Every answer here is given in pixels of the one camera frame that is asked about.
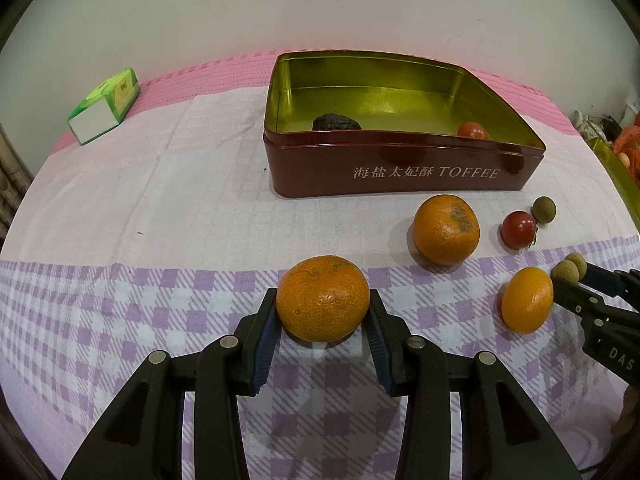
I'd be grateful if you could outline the green white paper box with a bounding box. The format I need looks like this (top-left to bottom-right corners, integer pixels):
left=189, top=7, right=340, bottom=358
left=67, top=67, right=141, bottom=146

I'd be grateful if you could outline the bamboo furniture frame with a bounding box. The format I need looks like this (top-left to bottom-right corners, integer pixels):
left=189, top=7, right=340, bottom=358
left=0, top=125, right=36, bottom=241

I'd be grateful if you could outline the orange plastic bag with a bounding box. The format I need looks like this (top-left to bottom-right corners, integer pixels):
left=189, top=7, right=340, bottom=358
left=614, top=125, right=640, bottom=176

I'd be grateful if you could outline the gold tin lid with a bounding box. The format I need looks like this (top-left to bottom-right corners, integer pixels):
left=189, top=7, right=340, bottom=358
left=587, top=136, right=640, bottom=226

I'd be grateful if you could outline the round orange tangerine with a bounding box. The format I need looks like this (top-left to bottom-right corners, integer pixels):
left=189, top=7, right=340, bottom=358
left=276, top=255, right=372, bottom=345

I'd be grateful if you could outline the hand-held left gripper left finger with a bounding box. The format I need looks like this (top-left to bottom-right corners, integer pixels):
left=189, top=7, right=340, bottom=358
left=60, top=287, right=281, bottom=480

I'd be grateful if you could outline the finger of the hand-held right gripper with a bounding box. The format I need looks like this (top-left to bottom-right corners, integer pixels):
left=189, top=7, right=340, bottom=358
left=580, top=262, right=640, bottom=306
left=552, top=277, right=640, bottom=333

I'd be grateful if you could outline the red gold tin box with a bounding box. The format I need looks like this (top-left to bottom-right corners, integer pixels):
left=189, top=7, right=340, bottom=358
left=263, top=51, right=546, bottom=199

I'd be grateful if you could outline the blemished orange tangerine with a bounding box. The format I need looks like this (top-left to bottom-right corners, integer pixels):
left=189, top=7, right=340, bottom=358
left=412, top=194, right=481, bottom=267

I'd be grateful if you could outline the smooth oval orange tangerine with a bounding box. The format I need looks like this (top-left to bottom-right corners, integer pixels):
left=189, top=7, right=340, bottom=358
left=501, top=267, right=555, bottom=335

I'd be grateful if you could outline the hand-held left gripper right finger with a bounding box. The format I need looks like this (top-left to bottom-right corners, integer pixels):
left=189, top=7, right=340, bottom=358
left=367, top=290, right=583, bottom=480

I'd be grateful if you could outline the dark greenish longan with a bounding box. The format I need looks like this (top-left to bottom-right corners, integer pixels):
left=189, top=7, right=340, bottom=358
left=531, top=196, right=557, bottom=223

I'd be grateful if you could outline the white crumpled wrapper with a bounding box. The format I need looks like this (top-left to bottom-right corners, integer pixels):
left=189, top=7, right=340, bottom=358
left=572, top=107, right=621, bottom=141

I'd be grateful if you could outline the red cherry tomato with stem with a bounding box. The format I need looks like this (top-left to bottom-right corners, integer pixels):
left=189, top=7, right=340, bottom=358
left=501, top=211, right=538, bottom=250

